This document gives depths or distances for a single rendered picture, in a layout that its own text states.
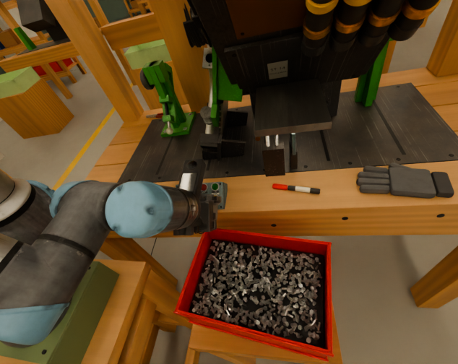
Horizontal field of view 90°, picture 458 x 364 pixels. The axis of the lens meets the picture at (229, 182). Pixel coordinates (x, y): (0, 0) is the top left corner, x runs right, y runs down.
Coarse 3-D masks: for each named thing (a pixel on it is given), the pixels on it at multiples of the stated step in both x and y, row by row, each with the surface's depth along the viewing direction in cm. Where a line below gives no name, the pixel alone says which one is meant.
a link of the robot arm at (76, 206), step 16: (64, 192) 34; (80, 192) 34; (96, 192) 33; (64, 208) 32; (80, 208) 32; (96, 208) 32; (48, 224) 31; (64, 224) 30; (80, 224) 31; (96, 224) 32; (80, 240) 30; (96, 240) 32
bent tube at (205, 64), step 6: (204, 48) 65; (210, 48) 65; (204, 54) 65; (210, 54) 66; (204, 60) 65; (210, 60) 69; (204, 66) 65; (210, 66) 65; (210, 72) 72; (210, 78) 75; (210, 84) 77; (210, 90) 78; (210, 96) 79; (210, 102) 79; (210, 126) 79; (210, 132) 79
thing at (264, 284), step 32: (224, 256) 59; (256, 256) 57; (288, 256) 56; (320, 256) 55; (192, 288) 55; (224, 288) 53; (256, 288) 53; (288, 288) 50; (320, 288) 50; (192, 320) 54; (224, 320) 50; (256, 320) 48; (288, 320) 48; (320, 320) 46; (320, 352) 39
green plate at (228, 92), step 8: (216, 56) 56; (216, 64) 57; (216, 72) 59; (224, 72) 60; (216, 80) 61; (224, 80) 62; (216, 88) 62; (224, 88) 63; (232, 88) 63; (216, 96) 64; (224, 96) 65; (232, 96) 65; (240, 96) 65; (216, 104) 66
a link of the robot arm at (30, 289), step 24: (0, 240) 26; (48, 240) 29; (72, 240) 30; (0, 264) 24; (24, 264) 26; (48, 264) 27; (72, 264) 29; (0, 288) 24; (24, 288) 25; (48, 288) 26; (72, 288) 29; (0, 312) 24; (24, 312) 24; (48, 312) 26; (0, 336) 23; (24, 336) 24
